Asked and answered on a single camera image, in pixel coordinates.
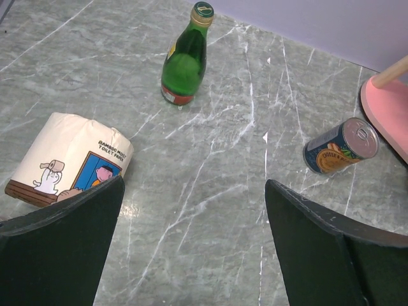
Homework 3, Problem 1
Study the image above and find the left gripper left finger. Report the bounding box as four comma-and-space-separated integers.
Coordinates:
1, 176, 124, 305

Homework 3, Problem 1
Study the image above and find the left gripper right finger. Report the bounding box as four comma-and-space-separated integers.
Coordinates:
265, 180, 407, 305

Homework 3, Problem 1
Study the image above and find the printed paper roll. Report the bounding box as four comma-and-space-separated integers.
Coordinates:
4, 112, 134, 207

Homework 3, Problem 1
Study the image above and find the pink three-tier shelf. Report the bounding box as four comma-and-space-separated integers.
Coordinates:
360, 57, 407, 162

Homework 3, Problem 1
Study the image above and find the brown glass jar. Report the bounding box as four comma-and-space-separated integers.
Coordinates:
303, 117, 379, 174

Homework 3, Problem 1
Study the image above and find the green glass bottle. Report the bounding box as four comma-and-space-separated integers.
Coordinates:
161, 1, 214, 106

